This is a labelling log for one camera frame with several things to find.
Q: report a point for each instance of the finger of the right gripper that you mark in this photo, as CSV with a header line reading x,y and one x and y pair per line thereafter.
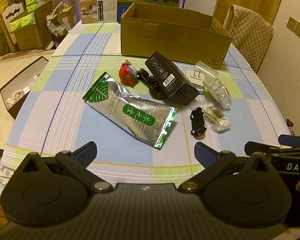
x,y
251,147
289,140

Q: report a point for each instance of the black toy car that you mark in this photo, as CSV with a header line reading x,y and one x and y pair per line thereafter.
x,y
197,122

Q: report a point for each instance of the black shaver box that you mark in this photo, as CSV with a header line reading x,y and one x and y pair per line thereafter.
x,y
171,79

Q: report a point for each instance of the large open cardboard box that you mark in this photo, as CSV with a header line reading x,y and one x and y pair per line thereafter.
x,y
178,34

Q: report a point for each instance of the cardboard box with tissues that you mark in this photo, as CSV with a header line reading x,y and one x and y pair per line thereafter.
x,y
25,26

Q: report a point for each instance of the brown hair scrunchie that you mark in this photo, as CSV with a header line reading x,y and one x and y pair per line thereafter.
x,y
158,93

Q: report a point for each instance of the white plastic bag clutter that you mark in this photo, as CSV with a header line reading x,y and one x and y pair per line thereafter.
x,y
62,19

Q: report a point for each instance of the bag of cotton swabs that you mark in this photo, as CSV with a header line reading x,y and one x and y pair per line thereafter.
x,y
217,121

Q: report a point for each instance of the translucent plastic cup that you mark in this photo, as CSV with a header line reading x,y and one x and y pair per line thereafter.
x,y
208,72

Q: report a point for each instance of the white power adapter plug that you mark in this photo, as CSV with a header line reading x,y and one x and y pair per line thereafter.
x,y
197,79

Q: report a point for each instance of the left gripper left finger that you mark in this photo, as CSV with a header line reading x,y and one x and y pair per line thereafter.
x,y
75,165

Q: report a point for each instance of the red Doraemon toy figure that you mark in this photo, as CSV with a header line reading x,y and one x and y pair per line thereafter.
x,y
128,73

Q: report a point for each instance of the silver green foil pouch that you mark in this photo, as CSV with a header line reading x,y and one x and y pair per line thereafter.
x,y
146,120

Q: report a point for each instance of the white appliance box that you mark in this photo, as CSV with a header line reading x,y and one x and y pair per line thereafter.
x,y
98,11

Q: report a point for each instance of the blue flat box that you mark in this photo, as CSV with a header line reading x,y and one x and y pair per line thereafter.
x,y
120,11

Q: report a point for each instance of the brown open shoe box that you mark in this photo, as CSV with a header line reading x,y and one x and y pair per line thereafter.
x,y
16,90

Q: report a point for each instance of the wall power sockets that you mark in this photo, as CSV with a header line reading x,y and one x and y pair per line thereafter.
x,y
294,26

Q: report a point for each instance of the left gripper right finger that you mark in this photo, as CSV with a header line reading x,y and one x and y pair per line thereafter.
x,y
215,164

